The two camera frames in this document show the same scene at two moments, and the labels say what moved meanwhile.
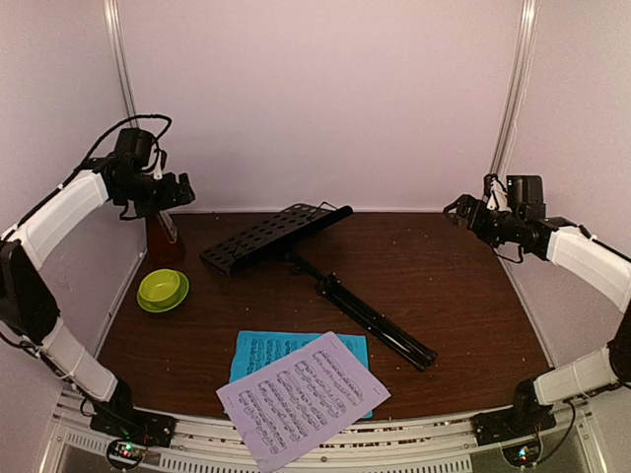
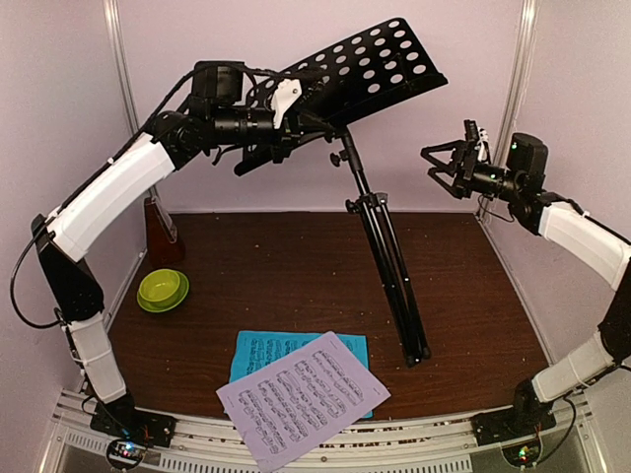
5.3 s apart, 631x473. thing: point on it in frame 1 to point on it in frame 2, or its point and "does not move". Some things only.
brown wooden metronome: (165, 240) does not move
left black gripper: (172, 197) to (295, 128)
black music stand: (275, 236) to (351, 82)
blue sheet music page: (251, 351) does not move
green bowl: (161, 290) does not move
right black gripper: (473, 224) to (464, 174)
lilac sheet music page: (286, 409) does not move
